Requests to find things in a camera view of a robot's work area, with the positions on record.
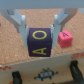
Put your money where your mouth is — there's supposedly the pink block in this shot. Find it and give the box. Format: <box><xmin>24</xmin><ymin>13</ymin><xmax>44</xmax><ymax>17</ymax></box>
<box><xmin>56</xmin><ymin>29</ymin><xmax>73</xmax><ymax>48</ymax></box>

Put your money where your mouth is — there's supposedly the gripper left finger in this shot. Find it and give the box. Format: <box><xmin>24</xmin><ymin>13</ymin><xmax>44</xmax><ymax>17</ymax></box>
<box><xmin>1</xmin><ymin>8</ymin><xmax>31</xmax><ymax>49</ymax></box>

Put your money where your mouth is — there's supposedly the purple block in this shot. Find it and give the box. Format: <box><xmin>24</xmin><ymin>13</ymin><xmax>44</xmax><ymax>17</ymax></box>
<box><xmin>26</xmin><ymin>27</ymin><xmax>55</xmax><ymax>57</ymax></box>

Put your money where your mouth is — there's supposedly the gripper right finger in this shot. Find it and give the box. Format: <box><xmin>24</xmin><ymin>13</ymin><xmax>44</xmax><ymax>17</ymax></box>
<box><xmin>49</xmin><ymin>8</ymin><xmax>80</xmax><ymax>38</ymax></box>

